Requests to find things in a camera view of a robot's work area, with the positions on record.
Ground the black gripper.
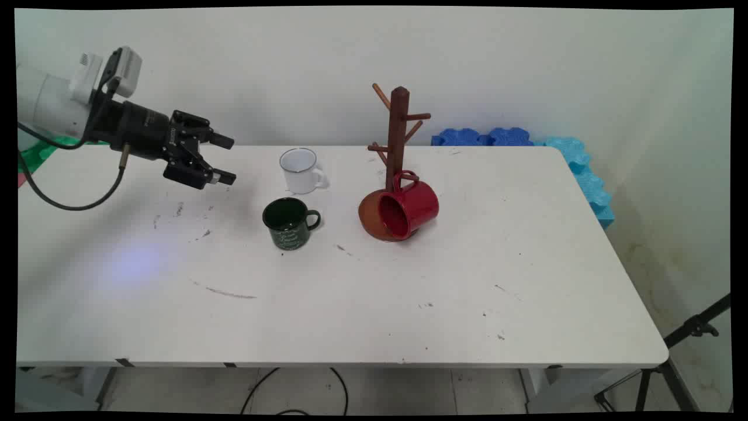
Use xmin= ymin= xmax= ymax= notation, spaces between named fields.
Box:
xmin=88 ymin=98 xmax=238 ymax=190

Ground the red speckled mug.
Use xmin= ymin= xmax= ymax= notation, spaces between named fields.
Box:
xmin=377 ymin=170 xmax=440 ymax=241

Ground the white enamel mug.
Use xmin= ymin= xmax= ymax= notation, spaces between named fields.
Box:
xmin=279 ymin=147 xmax=328 ymax=195

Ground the dark green printed mug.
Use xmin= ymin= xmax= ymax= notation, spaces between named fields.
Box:
xmin=262 ymin=197 xmax=322 ymax=251

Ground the green foam mat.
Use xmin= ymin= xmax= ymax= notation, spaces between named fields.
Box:
xmin=18 ymin=134 xmax=107 ymax=175

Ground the brown wooden mug tree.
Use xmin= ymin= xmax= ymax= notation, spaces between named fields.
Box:
xmin=358 ymin=84 xmax=432 ymax=243

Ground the white table leg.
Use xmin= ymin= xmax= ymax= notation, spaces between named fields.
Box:
xmin=519 ymin=366 xmax=563 ymax=411
xmin=93 ymin=367 xmax=119 ymax=410

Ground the dark blue foam mat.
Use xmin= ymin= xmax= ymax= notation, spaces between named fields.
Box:
xmin=431 ymin=127 xmax=535 ymax=147

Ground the light blue foam mat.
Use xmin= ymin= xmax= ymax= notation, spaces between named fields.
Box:
xmin=533 ymin=136 xmax=616 ymax=230

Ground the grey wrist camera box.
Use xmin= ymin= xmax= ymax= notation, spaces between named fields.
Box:
xmin=104 ymin=46 xmax=143 ymax=98

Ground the thick black cable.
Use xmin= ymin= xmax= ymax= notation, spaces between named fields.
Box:
xmin=18 ymin=144 xmax=131 ymax=212

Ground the thin black cable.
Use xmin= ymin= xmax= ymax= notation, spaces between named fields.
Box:
xmin=18 ymin=75 xmax=120 ymax=151

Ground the black floor cable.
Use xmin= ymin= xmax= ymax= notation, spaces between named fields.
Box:
xmin=240 ymin=367 xmax=350 ymax=416

